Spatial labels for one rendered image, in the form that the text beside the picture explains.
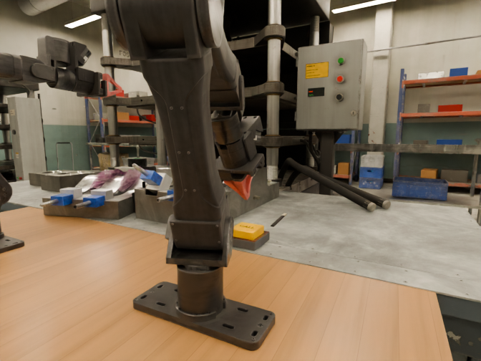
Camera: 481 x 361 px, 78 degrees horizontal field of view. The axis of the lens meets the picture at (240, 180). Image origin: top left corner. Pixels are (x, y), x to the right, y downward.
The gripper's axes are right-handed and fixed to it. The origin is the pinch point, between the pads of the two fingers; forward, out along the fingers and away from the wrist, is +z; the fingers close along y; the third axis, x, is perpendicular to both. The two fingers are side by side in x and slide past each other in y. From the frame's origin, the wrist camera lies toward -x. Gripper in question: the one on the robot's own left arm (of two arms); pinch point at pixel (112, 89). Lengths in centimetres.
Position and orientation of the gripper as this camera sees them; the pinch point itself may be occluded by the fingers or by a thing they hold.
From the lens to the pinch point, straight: 109.4
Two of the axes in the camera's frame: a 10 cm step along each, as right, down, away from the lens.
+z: 4.6, -0.9, 8.9
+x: -0.2, 9.9, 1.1
